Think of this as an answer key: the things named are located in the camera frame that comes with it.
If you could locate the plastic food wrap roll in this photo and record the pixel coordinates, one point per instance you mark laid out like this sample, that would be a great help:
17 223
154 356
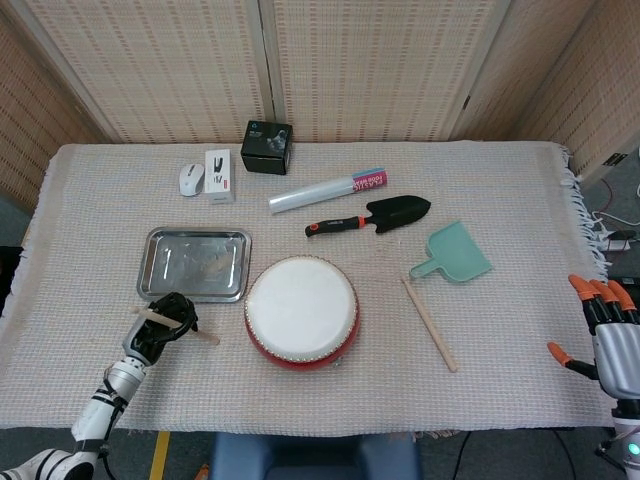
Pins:
310 192

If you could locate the white power strip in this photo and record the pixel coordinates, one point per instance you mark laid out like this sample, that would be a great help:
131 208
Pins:
617 244

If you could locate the black garden trowel orange collar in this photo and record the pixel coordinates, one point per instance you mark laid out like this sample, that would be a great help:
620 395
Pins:
400 210

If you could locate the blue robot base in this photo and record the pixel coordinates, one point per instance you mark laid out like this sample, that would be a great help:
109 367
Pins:
310 457

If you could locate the woven beige tablecloth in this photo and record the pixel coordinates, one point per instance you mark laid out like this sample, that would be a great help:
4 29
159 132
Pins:
350 395

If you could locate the bamboo folding screen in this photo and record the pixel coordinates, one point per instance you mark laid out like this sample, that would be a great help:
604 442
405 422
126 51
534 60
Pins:
375 65

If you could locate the red drum with white skin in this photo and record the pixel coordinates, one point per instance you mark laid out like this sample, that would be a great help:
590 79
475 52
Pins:
300 305

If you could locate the white computer mouse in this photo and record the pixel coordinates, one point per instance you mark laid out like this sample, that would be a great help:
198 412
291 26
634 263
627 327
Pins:
191 180

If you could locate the teal plastic dustpan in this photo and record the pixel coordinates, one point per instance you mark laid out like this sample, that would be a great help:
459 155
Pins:
457 255

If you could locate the silver right hand orange fingertips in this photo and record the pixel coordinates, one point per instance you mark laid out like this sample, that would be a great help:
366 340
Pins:
617 350

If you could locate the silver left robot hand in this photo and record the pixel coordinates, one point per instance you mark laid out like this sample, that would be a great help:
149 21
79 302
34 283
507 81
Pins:
145 340

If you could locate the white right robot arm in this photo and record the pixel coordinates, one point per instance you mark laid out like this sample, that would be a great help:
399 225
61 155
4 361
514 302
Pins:
630 430

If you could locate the white cardboard box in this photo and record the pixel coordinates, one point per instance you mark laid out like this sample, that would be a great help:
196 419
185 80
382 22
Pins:
220 175

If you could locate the stainless steel tray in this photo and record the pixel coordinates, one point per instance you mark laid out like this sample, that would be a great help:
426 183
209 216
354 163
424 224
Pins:
195 260

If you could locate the wooden drumstick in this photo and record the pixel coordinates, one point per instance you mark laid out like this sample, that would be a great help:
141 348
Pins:
430 325
207 337

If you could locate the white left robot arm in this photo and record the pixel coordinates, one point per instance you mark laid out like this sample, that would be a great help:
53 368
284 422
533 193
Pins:
95 415

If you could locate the black cardboard box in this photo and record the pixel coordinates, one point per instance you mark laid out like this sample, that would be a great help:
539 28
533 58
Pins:
265 160

